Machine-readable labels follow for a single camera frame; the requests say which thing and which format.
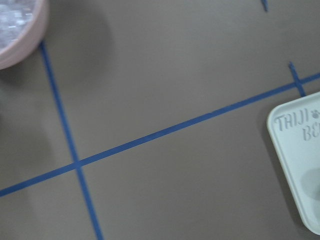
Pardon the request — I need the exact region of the cream bear tray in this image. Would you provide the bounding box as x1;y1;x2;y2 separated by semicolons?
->
266;92;320;235

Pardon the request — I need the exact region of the pink ribbed bowl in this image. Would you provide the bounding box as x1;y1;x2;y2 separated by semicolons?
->
0;0;50;70

